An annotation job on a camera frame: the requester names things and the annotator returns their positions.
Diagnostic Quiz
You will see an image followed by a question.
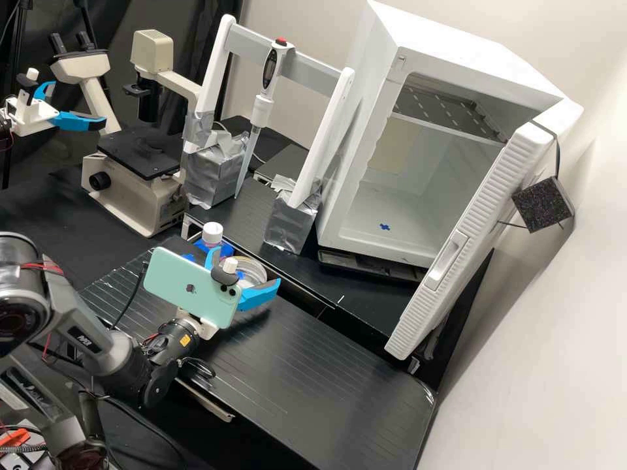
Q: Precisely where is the blue bottle holder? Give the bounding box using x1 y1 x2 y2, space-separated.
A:
184 238 236 263

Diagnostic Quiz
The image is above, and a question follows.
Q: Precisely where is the pipette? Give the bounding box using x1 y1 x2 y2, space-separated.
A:
233 37 297 200

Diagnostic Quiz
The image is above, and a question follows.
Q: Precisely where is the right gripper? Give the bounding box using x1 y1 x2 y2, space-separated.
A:
177 247 282 341

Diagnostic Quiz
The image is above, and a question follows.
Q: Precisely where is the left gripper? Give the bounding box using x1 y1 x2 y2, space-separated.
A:
5 80 108 137

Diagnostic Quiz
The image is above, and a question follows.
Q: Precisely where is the petri dish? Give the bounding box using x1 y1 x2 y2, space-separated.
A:
226 254 269 291

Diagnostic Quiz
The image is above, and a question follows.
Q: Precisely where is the incubator door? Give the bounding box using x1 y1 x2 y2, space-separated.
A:
384 119 575 361

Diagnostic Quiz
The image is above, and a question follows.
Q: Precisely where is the cream microscope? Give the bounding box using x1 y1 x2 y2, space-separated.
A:
48 29 204 240

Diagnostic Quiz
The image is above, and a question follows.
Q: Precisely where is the black cable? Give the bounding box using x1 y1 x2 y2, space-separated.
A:
112 263 151 330

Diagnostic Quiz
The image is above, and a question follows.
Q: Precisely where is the white pipette stand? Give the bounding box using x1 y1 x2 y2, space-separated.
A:
180 13 357 256

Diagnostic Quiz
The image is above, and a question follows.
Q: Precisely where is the white incubator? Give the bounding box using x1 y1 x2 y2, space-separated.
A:
315 0 585 269

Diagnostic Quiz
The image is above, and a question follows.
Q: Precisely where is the small bottle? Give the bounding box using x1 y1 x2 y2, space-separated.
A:
201 221 225 249

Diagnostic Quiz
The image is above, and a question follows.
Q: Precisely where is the right wrist camera phone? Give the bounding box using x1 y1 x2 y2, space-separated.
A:
145 246 244 330

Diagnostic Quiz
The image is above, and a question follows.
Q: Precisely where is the black platform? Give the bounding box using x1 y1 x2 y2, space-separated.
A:
78 234 438 470
182 174 442 373

